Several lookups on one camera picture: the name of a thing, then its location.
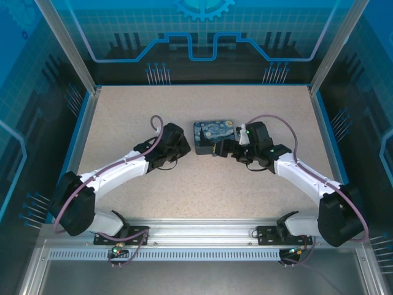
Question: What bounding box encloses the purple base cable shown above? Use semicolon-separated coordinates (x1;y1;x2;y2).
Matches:
277;235;342;295
106;229;150;269

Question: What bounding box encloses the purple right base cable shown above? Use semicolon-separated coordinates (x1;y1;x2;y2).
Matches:
277;235;342;295

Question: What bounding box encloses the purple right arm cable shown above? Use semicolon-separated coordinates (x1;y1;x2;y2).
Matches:
245;114;370;242

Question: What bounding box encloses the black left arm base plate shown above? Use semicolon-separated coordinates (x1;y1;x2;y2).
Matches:
93;226;150;247

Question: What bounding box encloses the starry night painted tin box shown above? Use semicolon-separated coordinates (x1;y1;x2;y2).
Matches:
193;120;236;157

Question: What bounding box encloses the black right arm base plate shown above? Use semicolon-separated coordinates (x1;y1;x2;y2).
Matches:
255;226;314;247

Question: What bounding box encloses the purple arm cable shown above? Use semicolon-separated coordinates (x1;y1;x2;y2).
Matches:
53;114;164;236
245;114;370;242

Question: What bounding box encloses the slotted grey cable duct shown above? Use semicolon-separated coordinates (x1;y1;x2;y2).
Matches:
48;249;282;262

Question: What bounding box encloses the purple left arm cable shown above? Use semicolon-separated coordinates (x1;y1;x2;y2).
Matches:
53;114;164;236

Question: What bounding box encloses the aluminium mounting rail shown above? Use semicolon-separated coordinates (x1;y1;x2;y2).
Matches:
39;217;371;248

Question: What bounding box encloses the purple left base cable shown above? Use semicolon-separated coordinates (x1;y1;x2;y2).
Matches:
106;229;150;269

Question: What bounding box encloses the aluminium frame post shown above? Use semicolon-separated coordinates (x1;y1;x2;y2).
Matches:
308;0;362;95
34;0;103;95

